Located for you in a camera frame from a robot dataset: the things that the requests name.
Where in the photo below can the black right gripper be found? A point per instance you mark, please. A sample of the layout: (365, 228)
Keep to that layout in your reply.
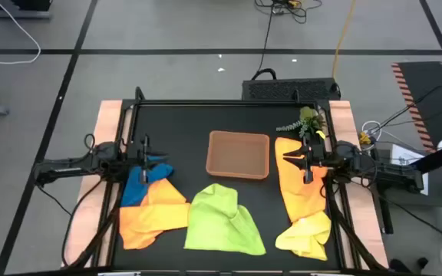
(309, 161)

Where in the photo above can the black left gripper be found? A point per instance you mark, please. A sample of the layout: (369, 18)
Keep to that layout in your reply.
(144, 161)

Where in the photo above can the orange microfiber towel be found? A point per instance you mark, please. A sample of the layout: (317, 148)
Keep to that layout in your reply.
(152, 218)
(295, 191)

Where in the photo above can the blue microfiber towel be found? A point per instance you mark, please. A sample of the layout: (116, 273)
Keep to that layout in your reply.
(136, 189)

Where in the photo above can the orange plastic tray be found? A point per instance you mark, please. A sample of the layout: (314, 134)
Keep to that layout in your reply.
(238, 155)

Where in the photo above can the green microfiber towel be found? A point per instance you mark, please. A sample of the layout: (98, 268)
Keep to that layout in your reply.
(221, 222)

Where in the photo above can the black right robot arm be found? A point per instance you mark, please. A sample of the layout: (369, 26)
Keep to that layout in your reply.
(390, 172)

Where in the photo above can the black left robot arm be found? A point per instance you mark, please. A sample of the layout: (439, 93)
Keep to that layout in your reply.
(71, 166)

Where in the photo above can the yellow microfiber towel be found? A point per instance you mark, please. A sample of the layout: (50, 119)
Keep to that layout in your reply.
(305, 237)

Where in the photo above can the artificial green plant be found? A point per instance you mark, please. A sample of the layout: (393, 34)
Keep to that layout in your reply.
(309, 117)

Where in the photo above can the black computer case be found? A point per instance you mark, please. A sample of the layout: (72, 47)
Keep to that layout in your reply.
(290, 90)

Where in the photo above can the yellow plug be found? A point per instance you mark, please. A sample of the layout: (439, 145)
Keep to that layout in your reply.
(364, 138)

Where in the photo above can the white paper sheet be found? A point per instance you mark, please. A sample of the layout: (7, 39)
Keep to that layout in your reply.
(401, 153)

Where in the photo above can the black hazard-striped mat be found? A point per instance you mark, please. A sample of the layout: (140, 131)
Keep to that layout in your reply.
(428, 88)

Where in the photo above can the grey desk base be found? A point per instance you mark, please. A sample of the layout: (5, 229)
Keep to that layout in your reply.
(14, 15)

